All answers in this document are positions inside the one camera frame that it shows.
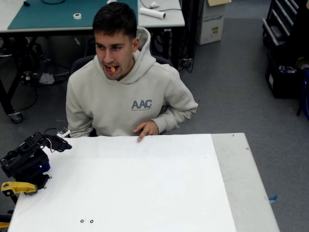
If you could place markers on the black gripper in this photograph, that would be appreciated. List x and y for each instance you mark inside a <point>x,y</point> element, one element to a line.
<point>62,145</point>

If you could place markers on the small orange carrot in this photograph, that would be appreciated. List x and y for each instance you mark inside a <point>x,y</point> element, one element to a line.
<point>113,69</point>

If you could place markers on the left forearm in beige sleeve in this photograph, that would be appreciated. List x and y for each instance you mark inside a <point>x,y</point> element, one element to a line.
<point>176,118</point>

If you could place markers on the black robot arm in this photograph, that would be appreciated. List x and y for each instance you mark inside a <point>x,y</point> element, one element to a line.
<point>24,162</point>

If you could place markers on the person's left hand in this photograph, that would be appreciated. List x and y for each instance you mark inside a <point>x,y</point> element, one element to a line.
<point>149,128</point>

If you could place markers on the black caster wheel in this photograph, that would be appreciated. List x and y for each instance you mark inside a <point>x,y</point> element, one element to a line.
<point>16,117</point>
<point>187,63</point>

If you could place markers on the yellow bar clamp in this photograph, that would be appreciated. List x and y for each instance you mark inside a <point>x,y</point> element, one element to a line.
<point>4,223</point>
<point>19,187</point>

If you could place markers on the man in beige hoodie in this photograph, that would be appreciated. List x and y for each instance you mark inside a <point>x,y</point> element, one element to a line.
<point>103,96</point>

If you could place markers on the crumpled white sheet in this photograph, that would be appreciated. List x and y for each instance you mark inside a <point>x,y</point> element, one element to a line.
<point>46,78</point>

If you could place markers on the large white paper sheet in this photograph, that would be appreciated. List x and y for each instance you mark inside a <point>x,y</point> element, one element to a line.
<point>132,183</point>

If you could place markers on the black office chair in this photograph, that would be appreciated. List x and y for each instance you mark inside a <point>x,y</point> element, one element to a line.
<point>78,64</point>

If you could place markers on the white tape roll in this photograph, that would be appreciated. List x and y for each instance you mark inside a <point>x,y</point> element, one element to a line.
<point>77,16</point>

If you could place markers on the green cutting mat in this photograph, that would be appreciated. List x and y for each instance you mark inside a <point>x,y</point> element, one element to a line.
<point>48,14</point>

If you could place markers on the rolled white paper tube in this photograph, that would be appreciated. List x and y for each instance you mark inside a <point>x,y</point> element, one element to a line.
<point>152,13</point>

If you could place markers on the grey workbench with black legs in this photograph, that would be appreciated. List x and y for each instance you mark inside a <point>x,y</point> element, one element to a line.
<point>166,21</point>

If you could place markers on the white cardboard box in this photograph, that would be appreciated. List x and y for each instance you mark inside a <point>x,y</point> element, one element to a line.
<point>212,24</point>

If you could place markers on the manila folder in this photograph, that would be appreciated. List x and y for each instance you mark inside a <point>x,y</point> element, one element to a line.
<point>218,2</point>

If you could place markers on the blue tape scrap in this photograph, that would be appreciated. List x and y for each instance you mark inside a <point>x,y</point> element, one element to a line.
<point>273,198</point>

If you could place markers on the black storage bin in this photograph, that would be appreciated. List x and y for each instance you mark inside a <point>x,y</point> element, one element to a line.
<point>282,84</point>

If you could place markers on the black tool cabinet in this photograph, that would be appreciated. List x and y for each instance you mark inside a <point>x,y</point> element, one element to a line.
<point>280,21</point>

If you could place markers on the small gripper camera board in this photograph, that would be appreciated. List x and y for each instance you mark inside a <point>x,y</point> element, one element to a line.
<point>63,132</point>

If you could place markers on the blue chair frame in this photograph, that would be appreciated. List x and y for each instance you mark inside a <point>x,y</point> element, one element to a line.
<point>304,94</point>

